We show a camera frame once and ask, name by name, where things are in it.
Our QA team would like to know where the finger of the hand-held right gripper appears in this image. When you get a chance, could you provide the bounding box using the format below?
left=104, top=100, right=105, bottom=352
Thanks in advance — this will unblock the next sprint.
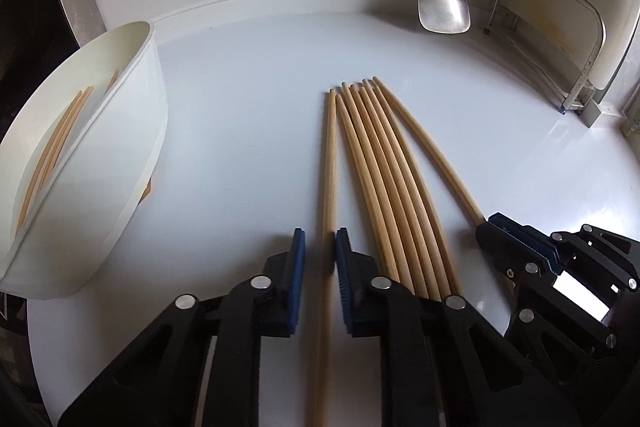
left=489, top=213, right=640, bottom=293
left=475, top=223, right=617, bottom=360

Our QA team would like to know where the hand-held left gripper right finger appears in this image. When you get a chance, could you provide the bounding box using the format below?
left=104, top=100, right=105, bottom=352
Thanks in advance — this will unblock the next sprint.
left=334, top=227, right=583, bottom=427

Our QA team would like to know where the wooden chopstick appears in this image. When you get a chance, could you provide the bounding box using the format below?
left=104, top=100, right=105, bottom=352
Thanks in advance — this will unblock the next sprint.
left=27, top=85, right=96, bottom=208
left=15, top=91, right=83, bottom=235
left=371, top=76, right=487, bottom=224
left=305, top=90, right=338, bottom=427

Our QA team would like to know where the metal wire rack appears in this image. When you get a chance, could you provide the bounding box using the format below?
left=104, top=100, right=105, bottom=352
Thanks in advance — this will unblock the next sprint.
left=484, top=0, right=608, bottom=128

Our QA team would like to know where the bundle of wooden chopsticks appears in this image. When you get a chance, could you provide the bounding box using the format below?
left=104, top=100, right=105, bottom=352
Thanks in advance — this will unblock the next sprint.
left=336, top=79, right=463, bottom=303

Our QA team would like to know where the white round basin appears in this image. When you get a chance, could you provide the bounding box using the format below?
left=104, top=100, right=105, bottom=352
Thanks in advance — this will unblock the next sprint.
left=0, top=21, right=169, bottom=300

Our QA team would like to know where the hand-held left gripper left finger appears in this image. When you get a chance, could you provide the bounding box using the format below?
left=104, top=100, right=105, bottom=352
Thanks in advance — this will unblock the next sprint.
left=57, top=227, right=307, bottom=427

